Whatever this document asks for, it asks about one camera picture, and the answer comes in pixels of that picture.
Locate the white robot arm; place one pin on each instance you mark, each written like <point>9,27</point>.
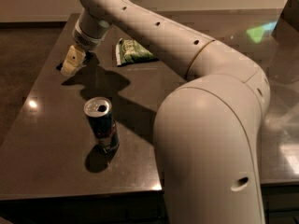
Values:
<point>206,131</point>

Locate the green chip bag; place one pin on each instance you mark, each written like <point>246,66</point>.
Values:
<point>129,51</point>

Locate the blue rxbar blueberry wrapper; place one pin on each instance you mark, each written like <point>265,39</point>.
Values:
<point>60,66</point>

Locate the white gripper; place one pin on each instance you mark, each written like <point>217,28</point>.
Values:
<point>84,40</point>

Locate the redbull can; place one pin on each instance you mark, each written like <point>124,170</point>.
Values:
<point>98,111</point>

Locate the dark drawer cabinet front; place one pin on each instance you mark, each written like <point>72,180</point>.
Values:
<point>280,207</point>

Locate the dark box at corner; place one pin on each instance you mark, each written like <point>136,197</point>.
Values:
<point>287,26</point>

